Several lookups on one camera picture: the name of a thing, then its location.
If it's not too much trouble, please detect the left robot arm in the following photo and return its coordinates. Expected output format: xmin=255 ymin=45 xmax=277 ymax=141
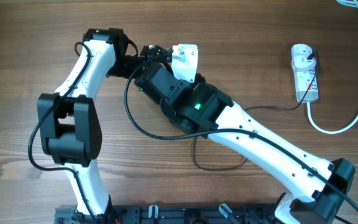
xmin=33 ymin=28 xmax=173 ymax=223

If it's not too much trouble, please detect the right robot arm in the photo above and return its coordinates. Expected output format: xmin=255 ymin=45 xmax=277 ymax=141
xmin=133 ymin=62 xmax=355 ymax=223

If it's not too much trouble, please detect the white power strip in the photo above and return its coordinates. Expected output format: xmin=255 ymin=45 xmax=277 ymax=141
xmin=291 ymin=44 xmax=319 ymax=103

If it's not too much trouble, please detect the black USB charging cable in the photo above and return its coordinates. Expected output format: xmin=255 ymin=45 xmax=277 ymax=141
xmin=192 ymin=49 xmax=321 ymax=172

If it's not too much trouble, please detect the white USB charger plug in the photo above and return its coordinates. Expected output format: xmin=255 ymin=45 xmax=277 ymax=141
xmin=291 ymin=55 xmax=316 ymax=72

